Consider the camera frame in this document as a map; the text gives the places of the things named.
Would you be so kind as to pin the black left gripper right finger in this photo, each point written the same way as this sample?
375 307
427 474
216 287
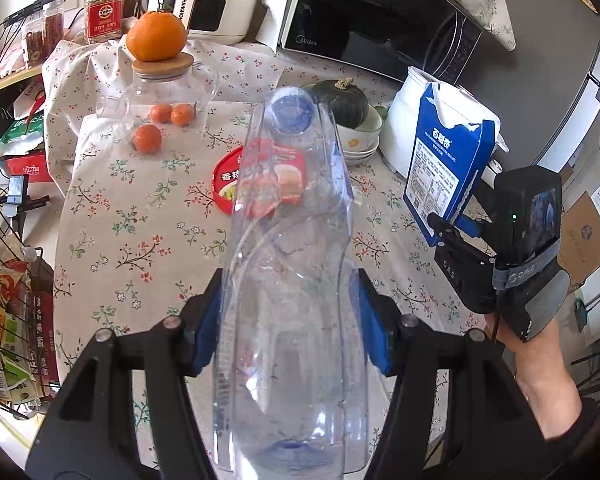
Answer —
397 345

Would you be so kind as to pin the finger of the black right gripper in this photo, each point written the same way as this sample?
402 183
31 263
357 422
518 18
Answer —
448 237

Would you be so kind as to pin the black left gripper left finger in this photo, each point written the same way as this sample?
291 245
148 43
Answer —
182 346

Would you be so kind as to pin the blue carton box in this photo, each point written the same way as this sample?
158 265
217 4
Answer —
442 181

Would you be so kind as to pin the clear plastic bottle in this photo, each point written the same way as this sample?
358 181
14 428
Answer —
290 397

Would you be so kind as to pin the person's right hand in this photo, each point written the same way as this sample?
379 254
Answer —
542 376

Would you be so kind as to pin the upper cardboard box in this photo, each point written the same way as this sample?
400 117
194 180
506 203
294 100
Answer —
579 253

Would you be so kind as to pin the white electric cooking pot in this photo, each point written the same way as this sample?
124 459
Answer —
427 106

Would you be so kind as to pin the floral tablecloth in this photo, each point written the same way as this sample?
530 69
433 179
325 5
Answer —
140 235

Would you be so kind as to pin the white bowl with flower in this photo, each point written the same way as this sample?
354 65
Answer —
363 138

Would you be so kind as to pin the dark green pumpkin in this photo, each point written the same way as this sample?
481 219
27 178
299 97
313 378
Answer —
347 102

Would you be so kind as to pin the grey refrigerator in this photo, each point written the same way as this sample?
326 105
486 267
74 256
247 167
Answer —
547 90

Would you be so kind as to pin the red round container lid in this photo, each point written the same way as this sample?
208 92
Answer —
230 179

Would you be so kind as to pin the small tangerine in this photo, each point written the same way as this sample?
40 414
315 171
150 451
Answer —
183 114
147 139
161 113

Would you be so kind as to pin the black microwave oven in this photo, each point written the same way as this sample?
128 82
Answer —
386 37

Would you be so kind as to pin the glass teapot with wooden lid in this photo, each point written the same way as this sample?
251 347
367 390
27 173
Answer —
162 95

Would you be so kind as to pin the large orange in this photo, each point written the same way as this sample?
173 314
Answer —
156 36

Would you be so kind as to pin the red label glass jar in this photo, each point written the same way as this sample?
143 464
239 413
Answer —
103 20

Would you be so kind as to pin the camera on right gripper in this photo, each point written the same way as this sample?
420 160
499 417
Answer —
526 226

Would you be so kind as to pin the black wire rack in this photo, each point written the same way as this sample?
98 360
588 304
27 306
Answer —
28 369

